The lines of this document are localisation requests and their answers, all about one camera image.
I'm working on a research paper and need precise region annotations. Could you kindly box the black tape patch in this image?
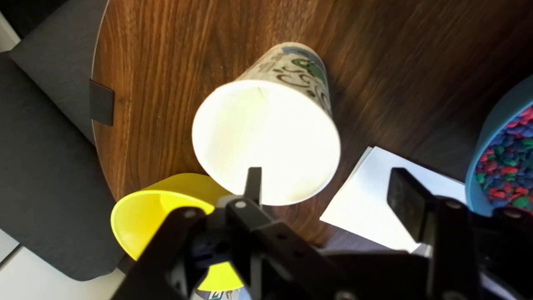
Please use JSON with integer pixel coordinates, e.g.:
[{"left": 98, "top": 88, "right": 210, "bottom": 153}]
[{"left": 88, "top": 77, "right": 117, "bottom": 127}]

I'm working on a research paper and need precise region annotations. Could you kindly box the blue plastic bowl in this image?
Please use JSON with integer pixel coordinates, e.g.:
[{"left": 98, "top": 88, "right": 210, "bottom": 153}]
[{"left": 465, "top": 73, "right": 533, "bottom": 218}]

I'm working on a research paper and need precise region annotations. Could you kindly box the colourful beads pile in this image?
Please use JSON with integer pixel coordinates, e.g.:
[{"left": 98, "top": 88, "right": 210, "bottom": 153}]
[{"left": 475, "top": 105, "right": 533, "bottom": 213}]

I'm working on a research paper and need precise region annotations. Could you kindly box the white paper sheet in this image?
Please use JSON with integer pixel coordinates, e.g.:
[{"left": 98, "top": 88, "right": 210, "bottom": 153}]
[{"left": 318, "top": 145, "right": 468, "bottom": 255}]

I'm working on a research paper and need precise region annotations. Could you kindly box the yellow plastic bowl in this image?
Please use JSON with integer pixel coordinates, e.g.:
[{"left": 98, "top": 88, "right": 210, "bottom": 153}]
[{"left": 108, "top": 172, "right": 247, "bottom": 295}]

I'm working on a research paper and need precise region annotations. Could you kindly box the printed white paper cup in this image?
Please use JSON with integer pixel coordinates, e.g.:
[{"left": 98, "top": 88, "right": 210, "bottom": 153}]
[{"left": 190, "top": 40, "right": 343, "bottom": 208}]

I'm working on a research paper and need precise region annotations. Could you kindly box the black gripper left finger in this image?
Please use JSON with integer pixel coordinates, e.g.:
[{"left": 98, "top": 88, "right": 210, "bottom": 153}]
[{"left": 113, "top": 165, "right": 357, "bottom": 300}]

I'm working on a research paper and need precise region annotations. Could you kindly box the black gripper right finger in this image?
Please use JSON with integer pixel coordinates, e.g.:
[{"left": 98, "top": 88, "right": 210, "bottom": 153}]
[{"left": 387, "top": 165, "right": 533, "bottom": 300}]

